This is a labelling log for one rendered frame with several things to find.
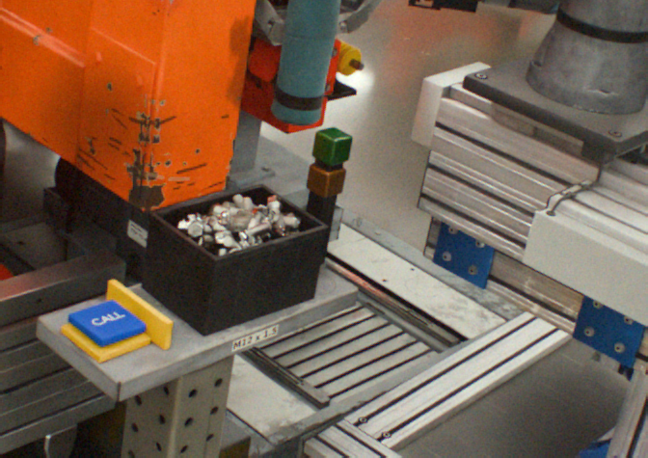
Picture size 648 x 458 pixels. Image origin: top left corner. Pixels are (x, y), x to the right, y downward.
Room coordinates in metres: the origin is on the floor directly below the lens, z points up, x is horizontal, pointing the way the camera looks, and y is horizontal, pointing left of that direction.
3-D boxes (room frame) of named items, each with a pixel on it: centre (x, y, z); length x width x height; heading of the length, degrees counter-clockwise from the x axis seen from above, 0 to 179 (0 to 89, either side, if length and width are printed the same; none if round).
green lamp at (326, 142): (1.63, 0.00, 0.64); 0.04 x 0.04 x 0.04; 51
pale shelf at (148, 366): (1.47, 0.13, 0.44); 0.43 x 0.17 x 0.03; 141
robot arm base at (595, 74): (1.54, -0.29, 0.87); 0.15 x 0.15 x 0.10
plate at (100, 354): (1.34, 0.24, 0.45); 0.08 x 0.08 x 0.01; 51
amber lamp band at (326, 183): (1.63, 0.00, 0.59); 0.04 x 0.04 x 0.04; 51
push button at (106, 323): (1.34, 0.24, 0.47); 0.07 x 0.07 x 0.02; 51
